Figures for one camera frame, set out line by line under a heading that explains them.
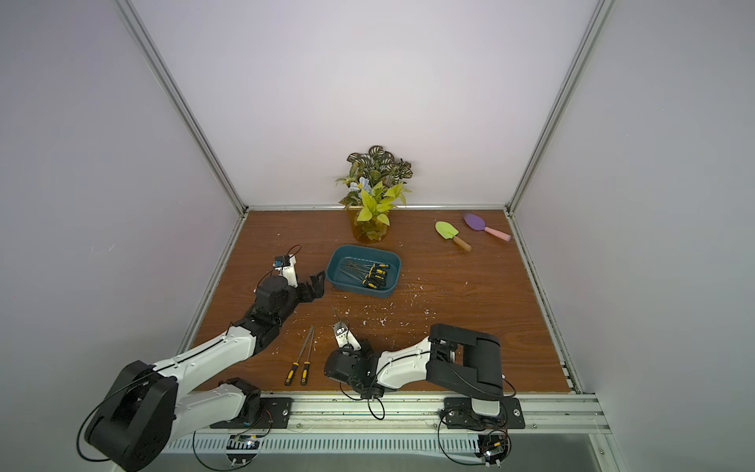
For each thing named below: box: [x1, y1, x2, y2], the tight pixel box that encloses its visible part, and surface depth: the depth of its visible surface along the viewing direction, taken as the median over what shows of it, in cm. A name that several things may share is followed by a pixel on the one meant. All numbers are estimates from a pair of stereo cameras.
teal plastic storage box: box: [325, 243, 403, 298], surface depth 102 cm
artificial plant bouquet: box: [335, 145, 413, 227], surface depth 101 cm
